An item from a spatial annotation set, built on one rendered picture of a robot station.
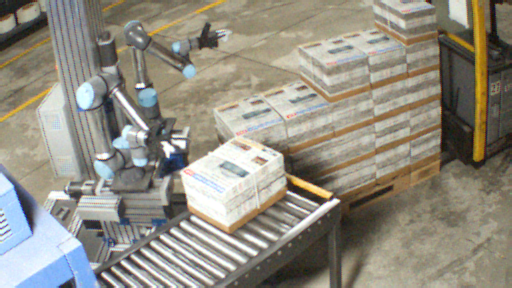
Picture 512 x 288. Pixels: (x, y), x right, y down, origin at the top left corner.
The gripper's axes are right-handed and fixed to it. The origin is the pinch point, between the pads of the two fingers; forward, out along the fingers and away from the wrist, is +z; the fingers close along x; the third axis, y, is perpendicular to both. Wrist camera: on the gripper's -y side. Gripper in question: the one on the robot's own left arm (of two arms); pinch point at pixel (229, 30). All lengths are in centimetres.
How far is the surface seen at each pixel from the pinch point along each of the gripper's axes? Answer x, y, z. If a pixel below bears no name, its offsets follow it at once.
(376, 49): 37, 12, 78
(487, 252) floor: 149, 104, 114
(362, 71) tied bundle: 44, 20, 64
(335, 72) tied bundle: 46, 15, 46
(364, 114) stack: 49, 48, 63
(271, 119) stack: 47, 35, 6
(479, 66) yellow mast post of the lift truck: 57, 28, 154
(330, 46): 20, 14, 55
